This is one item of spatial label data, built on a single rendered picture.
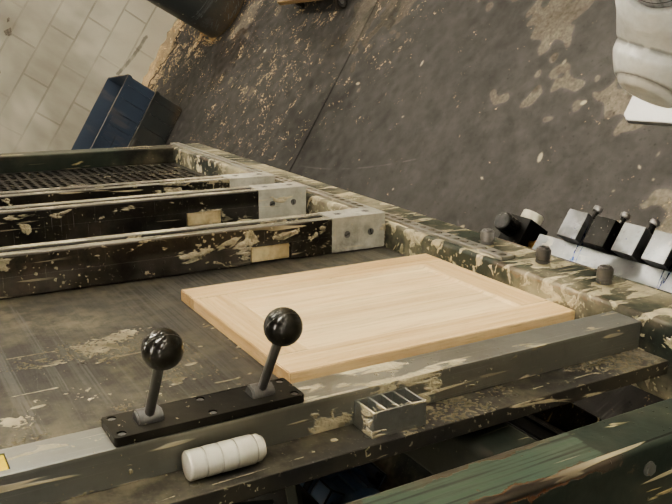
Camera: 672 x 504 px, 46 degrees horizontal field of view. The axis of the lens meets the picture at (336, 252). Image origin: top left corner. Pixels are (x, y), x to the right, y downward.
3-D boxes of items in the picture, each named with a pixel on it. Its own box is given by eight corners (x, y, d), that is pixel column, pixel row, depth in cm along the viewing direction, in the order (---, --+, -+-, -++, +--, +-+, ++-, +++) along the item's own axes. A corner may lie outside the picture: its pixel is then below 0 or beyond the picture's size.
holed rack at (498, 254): (514, 258, 137) (515, 255, 136) (501, 260, 135) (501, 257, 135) (178, 143, 273) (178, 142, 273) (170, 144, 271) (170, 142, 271)
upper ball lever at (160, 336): (171, 436, 78) (193, 347, 69) (133, 445, 76) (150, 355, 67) (159, 405, 80) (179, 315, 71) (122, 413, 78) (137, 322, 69)
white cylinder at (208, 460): (192, 487, 74) (268, 466, 78) (191, 459, 74) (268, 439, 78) (180, 473, 77) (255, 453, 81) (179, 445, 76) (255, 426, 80)
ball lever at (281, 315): (281, 409, 84) (313, 324, 75) (248, 417, 82) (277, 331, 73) (267, 381, 86) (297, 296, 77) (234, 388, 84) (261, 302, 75)
